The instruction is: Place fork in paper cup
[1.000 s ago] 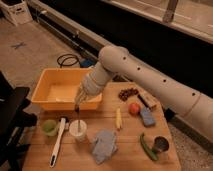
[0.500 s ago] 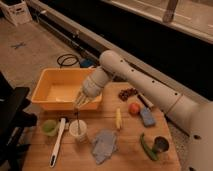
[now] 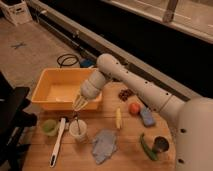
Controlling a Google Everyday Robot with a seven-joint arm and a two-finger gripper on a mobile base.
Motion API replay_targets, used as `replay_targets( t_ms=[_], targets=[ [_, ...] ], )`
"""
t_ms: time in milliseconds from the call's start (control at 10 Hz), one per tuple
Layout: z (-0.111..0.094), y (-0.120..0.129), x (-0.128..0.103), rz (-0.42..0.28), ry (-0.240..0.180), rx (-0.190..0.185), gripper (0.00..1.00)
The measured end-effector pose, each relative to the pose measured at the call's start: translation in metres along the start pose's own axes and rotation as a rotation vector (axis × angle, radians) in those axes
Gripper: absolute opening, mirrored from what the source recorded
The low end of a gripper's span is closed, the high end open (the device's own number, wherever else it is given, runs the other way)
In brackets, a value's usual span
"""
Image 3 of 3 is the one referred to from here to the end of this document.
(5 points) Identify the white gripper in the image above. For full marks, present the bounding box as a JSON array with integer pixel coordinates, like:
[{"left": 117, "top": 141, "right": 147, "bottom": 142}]
[{"left": 72, "top": 70, "right": 107, "bottom": 111}]

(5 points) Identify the silver metal fork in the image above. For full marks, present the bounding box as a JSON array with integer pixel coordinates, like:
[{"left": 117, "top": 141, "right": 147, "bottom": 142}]
[{"left": 73, "top": 114, "right": 81, "bottom": 135}]

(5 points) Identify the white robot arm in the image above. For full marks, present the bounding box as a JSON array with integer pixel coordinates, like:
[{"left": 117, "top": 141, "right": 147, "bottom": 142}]
[{"left": 73, "top": 53, "right": 213, "bottom": 171}]

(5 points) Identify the white paper cup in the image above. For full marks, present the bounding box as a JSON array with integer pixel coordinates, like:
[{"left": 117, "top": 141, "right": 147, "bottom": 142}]
[{"left": 69, "top": 120, "right": 87, "bottom": 142}]

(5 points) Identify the green plastic cup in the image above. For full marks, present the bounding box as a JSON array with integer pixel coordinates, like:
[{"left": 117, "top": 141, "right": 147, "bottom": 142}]
[{"left": 41, "top": 119, "right": 58, "bottom": 136}]

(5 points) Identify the yellow plastic bin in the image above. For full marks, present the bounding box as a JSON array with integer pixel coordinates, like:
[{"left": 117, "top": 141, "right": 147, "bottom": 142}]
[{"left": 31, "top": 68, "right": 94, "bottom": 111}]

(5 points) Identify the blue object on floor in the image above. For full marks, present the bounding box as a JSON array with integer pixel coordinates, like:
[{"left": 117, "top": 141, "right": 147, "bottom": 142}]
[{"left": 80, "top": 59, "right": 95, "bottom": 68}]

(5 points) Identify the bunch of brown grapes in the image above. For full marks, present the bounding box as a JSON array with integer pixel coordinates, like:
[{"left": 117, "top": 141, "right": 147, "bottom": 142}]
[{"left": 118, "top": 89, "right": 134, "bottom": 101}]

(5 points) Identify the yellow banana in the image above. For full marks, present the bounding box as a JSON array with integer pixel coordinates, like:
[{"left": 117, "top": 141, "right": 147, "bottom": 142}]
[{"left": 116, "top": 108, "right": 122, "bottom": 129}]

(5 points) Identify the blue cloth rag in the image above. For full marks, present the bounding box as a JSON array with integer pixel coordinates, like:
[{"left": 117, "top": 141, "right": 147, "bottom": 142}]
[{"left": 92, "top": 129, "right": 117, "bottom": 164}]

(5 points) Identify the red orange fruit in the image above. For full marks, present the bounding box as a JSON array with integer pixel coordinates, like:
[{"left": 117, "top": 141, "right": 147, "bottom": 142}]
[{"left": 128, "top": 102, "right": 140, "bottom": 116}]

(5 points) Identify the black chair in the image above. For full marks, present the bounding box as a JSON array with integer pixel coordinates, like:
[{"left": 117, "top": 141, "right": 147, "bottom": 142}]
[{"left": 0, "top": 71, "right": 37, "bottom": 171}]

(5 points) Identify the blue sponge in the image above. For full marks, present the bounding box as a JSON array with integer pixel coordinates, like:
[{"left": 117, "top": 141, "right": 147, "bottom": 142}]
[{"left": 140, "top": 108, "right": 155, "bottom": 127}]

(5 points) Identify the green cucumber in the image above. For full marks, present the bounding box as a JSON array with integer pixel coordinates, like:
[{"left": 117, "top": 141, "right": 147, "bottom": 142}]
[{"left": 140, "top": 133, "right": 158, "bottom": 161}]

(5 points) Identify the metal tin can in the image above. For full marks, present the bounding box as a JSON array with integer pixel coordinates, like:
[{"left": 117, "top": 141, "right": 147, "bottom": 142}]
[{"left": 152, "top": 136, "right": 169, "bottom": 154}]

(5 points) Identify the white cardboard box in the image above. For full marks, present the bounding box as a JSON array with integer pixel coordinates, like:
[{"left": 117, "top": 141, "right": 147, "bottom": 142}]
[{"left": 0, "top": 0, "right": 32, "bottom": 26}]

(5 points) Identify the white handled brush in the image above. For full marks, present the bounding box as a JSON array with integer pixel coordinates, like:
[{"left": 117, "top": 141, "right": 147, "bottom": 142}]
[{"left": 50, "top": 117, "right": 66, "bottom": 168}]

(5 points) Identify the black coiled cable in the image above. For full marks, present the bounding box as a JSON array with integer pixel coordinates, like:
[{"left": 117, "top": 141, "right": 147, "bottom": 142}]
[{"left": 56, "top": 53, "right": 81, "bottom": 69}]

